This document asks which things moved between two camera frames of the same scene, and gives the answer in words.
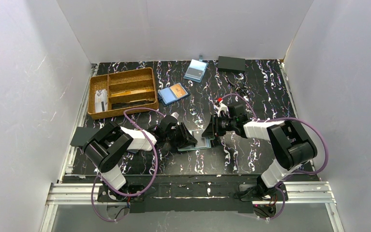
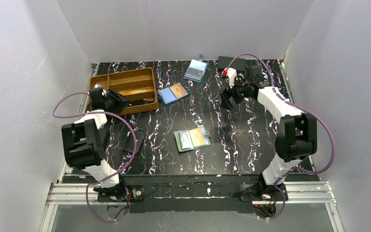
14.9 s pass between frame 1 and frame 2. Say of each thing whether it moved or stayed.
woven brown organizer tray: stayed
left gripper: moved
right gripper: moved
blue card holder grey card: stayed
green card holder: stayed
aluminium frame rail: stayed
